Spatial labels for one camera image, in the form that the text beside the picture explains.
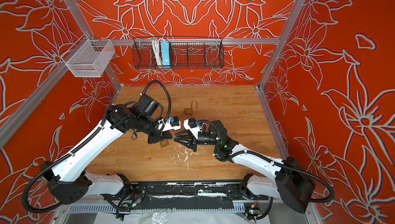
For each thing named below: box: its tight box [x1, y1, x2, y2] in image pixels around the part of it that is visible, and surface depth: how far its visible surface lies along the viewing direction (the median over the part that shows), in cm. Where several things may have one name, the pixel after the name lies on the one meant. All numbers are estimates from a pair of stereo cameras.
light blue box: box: [160, 41, 171, 66], surface depth 91 cm
